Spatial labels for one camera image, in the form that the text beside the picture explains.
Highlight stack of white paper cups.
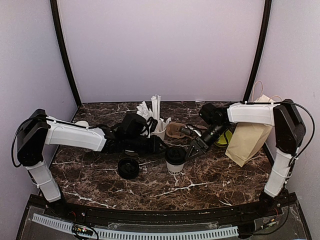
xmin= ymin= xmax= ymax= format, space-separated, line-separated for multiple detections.
xmin=74 ymin=120 xmax=89 ymax=128

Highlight black right frame post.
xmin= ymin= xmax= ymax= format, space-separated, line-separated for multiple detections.
xmin=242 ymin=0 xmax=272 ymax=101

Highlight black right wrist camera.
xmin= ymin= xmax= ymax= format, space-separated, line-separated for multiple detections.
xmin=198 ymin=103 xmax=224 ymax=125

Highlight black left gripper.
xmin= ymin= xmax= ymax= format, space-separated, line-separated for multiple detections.
xmin=125 ymin=135 xmax=169 ymax=157

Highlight black frame post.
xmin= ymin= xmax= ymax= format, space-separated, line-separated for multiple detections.
xmin=242 ymin=0 xmax=272 ymax=101
xmin=50 ymin=0 xmax=82 ymax=108

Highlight black coffee cup lid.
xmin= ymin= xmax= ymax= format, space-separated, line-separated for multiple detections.
xmin=164 ymin=146 xmax=187 ymax=166

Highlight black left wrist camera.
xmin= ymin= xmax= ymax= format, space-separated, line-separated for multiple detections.
xmin=116 ymin=113 xmax=150 ymax=139

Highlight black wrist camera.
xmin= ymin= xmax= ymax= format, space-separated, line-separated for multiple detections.
xmin=198 ymin=103 xmax=224 ymax=125
xmin=116 ymin=113 xmax=150 ymax=139

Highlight lime green bowl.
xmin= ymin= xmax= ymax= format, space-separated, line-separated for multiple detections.
xmin=214 ymin=130 xmax=233 ymax=148

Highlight brown paper takeout bag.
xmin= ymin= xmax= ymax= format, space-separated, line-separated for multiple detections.
xmin=225 ymin=91 xmax=276 ymax=167

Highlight white paper coffee cup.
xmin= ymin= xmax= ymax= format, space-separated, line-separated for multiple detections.
xmin=166 ymin=160 xmax=186 ymax=176

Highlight black left frame post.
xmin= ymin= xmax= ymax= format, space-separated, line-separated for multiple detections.
xmin=50 ymin=0 xmax=82 ymax=108

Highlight white paper cup with straws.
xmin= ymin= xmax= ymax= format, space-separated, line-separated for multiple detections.
xmin=150 ymin=124 xmax=167 ymax=140

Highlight stack of black lids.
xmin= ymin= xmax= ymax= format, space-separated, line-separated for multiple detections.
xmin=118 ymin=158 xmax=140 ymax=180

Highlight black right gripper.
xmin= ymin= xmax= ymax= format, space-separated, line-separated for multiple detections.
xmin=185 ymin=123 xmax=229 ymax=161

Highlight wrapped white straw bundle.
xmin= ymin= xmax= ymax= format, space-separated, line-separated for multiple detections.
xmin=136 ymin=95 xmax=172 ymax=133

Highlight brown cardboard cup carrier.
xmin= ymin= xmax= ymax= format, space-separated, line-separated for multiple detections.
xmin=166 ymin=122 xmax=207 ymax=139

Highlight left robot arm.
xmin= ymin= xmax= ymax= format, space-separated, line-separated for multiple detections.
xmin=10 ymin=109 xmax=168 ymax=218

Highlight white slotted cable duct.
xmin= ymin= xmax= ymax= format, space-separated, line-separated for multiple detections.
xmin=32 ymin=212 xmax=239 ymax=240

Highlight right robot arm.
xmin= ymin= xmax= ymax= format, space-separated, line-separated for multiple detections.
xmin=185 ymin=99 xmax=306 ymax=198

